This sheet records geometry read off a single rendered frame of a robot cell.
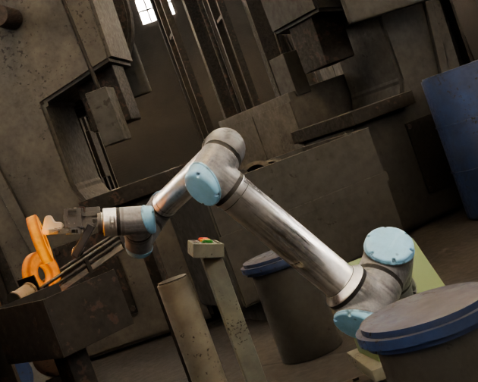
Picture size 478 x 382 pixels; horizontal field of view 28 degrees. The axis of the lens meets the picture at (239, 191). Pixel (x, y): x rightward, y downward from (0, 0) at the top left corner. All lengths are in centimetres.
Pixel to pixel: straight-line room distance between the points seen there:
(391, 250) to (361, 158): 229
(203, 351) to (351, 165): 195
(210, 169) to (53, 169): 293
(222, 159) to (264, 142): 423
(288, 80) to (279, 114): 26
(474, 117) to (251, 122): 199
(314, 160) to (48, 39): 164
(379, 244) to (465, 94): 276
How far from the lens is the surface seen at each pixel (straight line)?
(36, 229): 298
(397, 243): 286
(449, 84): 555
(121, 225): 300
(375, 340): 202
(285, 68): 646
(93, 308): 221
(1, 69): 554
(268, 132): 675
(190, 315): 339
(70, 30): 543
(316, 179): 496
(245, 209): 263
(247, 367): 349
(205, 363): 342
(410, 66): 623
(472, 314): 199
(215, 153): 262
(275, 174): 487
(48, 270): 329
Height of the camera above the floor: 90
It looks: 3 degrees down
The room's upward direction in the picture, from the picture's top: 20 degrees counter-clockwise
